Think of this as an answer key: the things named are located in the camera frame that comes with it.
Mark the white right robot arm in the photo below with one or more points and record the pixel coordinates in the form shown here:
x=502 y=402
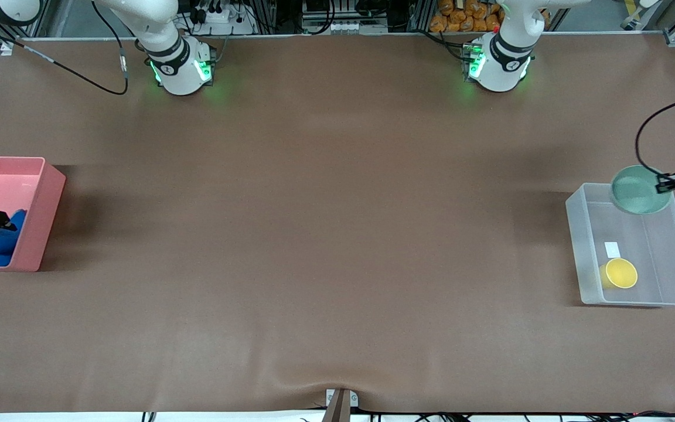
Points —
x=167 y=53

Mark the blue cloth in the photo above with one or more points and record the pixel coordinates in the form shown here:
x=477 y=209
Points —
x=2 y=246

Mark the clear plastic bin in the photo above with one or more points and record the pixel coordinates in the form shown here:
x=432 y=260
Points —
x=660 y=258

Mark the white power strip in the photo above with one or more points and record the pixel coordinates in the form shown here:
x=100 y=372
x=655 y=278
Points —
x=220 y=20

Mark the mint green bowl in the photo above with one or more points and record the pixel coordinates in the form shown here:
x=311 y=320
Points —
x=636 y=193

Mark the orange bagged items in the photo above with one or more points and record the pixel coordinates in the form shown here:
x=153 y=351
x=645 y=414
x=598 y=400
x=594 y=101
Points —
x=463 y=16

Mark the brown camera mount bracket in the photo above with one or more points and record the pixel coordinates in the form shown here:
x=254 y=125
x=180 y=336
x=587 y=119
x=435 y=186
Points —
x=338 y=405

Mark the white label sticker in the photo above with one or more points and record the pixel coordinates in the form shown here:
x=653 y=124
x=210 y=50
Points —
x=612 y=250

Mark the yellow cup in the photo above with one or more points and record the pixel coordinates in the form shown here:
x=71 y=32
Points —
x=621 y=274

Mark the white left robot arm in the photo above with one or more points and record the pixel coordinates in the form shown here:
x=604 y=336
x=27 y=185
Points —
x=504 y=58

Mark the white socket strip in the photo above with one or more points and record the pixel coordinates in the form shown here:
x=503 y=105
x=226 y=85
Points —
x=358 y=27

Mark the pink plastic bin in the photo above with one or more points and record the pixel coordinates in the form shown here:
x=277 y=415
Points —
x=27 y=199

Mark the brown table mat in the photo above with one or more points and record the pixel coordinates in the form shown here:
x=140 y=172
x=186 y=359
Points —
x=337 y=234

